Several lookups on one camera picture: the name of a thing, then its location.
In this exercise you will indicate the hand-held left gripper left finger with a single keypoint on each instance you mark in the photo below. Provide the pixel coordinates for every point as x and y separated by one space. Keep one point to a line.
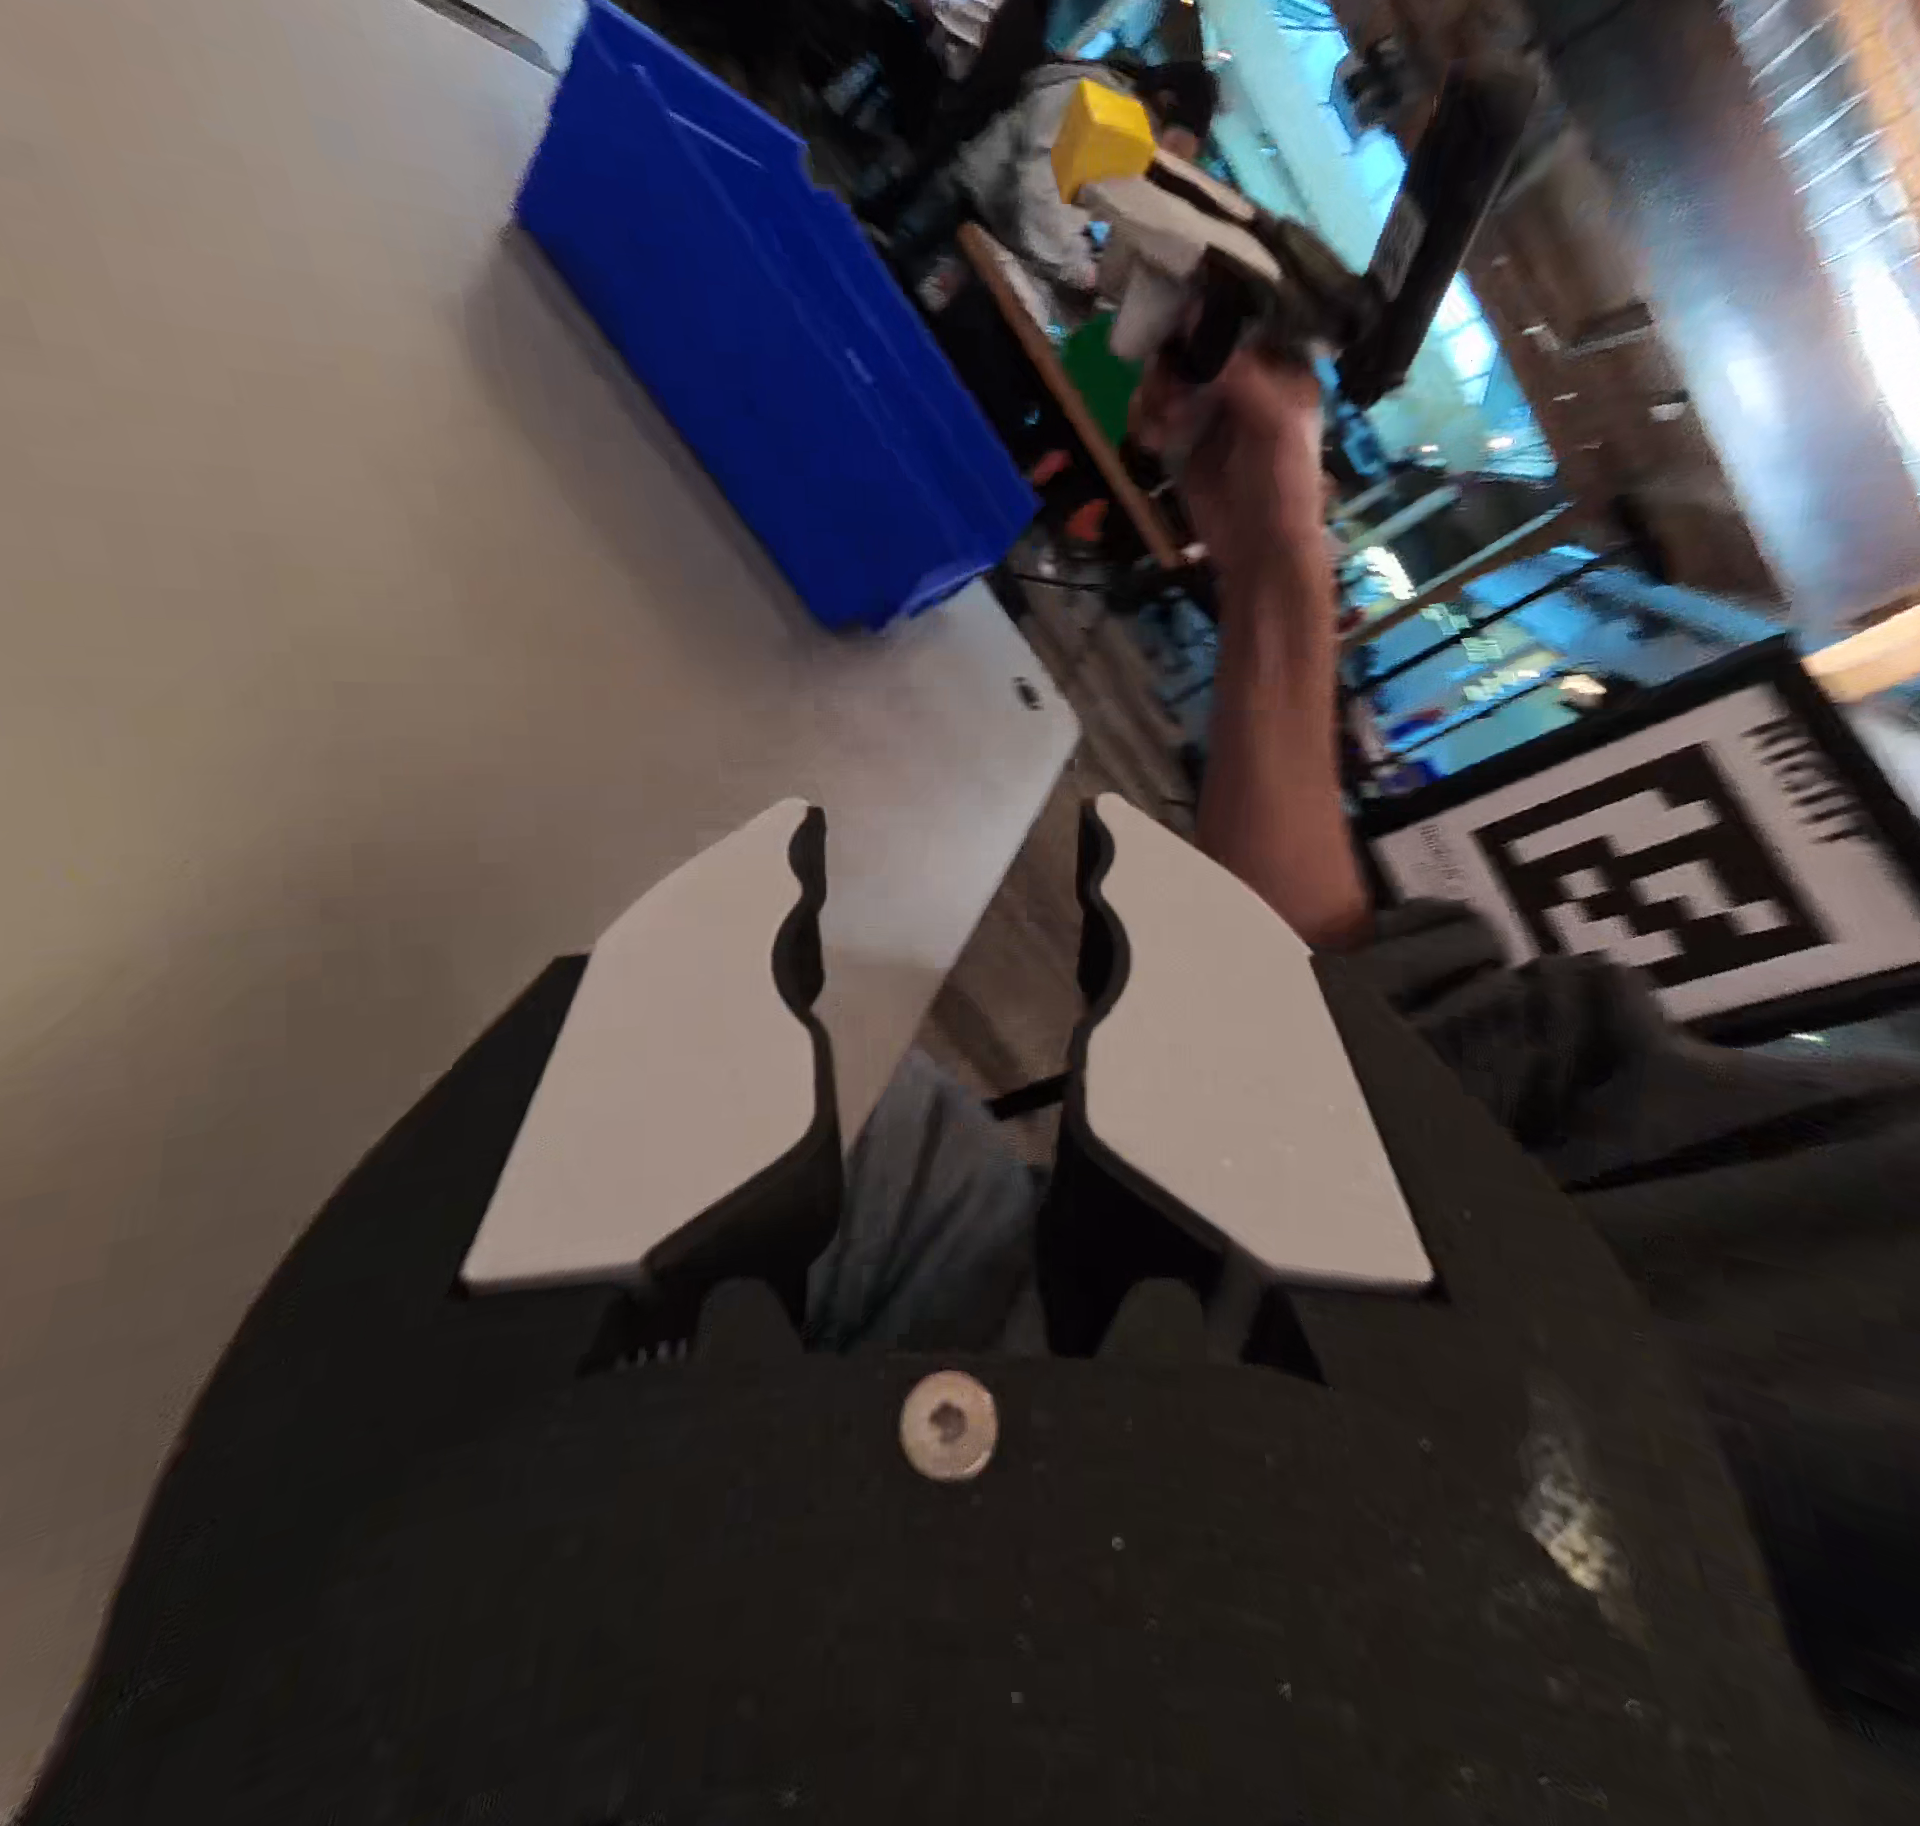
661 1077

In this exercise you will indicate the blue plastic bin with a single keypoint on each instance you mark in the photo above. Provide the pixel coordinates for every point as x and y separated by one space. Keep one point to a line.
766 326

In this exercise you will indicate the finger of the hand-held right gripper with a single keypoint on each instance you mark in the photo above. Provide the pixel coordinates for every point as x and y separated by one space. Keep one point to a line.
1186 201
1151 290

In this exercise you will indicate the printed marker board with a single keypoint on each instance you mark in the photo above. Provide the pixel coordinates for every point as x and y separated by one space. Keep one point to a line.
1681 853

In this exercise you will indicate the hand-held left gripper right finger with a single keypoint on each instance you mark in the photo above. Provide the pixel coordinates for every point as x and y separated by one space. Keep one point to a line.
1247 1093

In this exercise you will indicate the person's right hand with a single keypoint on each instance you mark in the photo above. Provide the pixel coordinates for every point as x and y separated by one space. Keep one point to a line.
1231 417

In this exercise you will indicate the person's right forearm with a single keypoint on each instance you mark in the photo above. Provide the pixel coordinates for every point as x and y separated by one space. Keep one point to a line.
1290 716

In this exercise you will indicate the yellow wooden cube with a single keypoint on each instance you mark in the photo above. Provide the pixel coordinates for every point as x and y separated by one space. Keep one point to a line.
1102 138

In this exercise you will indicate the green box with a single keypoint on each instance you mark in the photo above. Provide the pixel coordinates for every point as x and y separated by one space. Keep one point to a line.
1104 392

